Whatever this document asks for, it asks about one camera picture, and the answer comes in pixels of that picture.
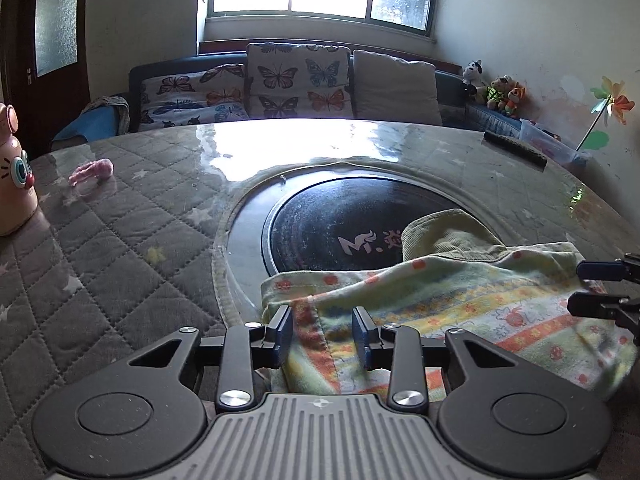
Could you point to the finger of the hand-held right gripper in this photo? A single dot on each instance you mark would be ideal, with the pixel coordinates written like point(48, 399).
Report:
point(600, 270)
point(595, 305)

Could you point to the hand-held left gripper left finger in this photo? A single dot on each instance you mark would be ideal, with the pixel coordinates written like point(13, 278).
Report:
point(286, 332)

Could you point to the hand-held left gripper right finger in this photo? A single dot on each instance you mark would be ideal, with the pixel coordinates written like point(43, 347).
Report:
point(361, 335)

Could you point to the printed striped pajama top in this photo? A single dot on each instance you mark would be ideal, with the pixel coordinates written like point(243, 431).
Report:
point(450, 300)

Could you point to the black round cooktop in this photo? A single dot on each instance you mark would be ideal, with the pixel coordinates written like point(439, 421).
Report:
point(325, 215)

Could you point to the clear plastic storage box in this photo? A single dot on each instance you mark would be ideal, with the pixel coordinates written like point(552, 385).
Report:
point(550, 142)

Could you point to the black remote control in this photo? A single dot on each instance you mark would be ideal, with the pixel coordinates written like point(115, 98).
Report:
point(515, 147)

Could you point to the colourful pinwheel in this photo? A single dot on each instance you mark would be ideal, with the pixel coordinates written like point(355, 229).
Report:
point(612, 97)

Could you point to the orange fox plush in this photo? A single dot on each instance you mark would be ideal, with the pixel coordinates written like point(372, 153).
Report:
point(516, 101)

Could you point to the brown bear plush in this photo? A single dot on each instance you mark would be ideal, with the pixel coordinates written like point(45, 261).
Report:
point(498, 94)

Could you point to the dark blue sofa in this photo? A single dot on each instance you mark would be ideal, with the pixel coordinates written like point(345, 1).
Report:
point(452, 95)

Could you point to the black and white cow plush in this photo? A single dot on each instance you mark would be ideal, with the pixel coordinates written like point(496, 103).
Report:
point(472, 77)

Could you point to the beige pillow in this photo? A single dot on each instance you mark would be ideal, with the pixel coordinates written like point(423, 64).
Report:
point(395, 87)

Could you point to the small pink object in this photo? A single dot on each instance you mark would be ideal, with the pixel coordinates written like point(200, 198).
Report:
point(92, 171)

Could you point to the flat butterfly print pillow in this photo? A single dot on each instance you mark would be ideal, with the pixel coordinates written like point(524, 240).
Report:
point(190, 97)

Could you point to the upright butterfly print pillow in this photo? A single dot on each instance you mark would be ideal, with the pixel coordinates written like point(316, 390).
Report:
point(295, 77)

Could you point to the grey cloth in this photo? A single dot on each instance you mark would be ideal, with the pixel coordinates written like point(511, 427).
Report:
point(107, 106)

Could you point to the pink pig toy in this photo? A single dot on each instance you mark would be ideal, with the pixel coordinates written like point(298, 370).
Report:
point(15, 180)

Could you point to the dark wooden door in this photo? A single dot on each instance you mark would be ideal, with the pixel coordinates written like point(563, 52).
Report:
point(20, 110)

